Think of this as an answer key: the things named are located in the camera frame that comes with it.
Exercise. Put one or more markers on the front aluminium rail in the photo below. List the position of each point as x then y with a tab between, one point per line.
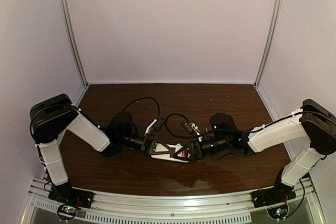
222	208

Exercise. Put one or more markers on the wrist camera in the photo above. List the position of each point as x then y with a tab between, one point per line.
191	128
155	126

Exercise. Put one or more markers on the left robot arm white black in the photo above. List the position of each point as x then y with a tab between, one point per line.
50	118

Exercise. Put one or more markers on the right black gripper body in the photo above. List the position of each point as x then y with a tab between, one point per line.
196	150

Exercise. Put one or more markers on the white remote control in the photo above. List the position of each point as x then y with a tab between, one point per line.
173	160

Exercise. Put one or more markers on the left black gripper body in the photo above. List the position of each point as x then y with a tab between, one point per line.
148	144

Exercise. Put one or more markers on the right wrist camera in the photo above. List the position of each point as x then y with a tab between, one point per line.
191	128

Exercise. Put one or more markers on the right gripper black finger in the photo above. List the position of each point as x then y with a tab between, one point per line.
188	159
179	148

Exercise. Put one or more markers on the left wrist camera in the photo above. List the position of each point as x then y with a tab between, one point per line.
155	126

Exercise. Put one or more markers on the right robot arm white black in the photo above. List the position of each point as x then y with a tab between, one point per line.
311	122

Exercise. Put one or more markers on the left aluminium frame post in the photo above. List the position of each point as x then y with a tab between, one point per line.
72	42

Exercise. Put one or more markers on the right aluminium frame post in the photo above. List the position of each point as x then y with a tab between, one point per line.
276	11

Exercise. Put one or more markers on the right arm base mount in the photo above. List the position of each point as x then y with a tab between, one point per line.
269	196

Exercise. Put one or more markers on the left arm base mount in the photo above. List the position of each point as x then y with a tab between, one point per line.
78	198

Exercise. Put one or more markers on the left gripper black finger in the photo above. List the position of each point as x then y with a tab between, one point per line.
162	155
159	147

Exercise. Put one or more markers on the aluminium frame post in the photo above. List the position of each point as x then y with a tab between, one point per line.
72	42
276	11

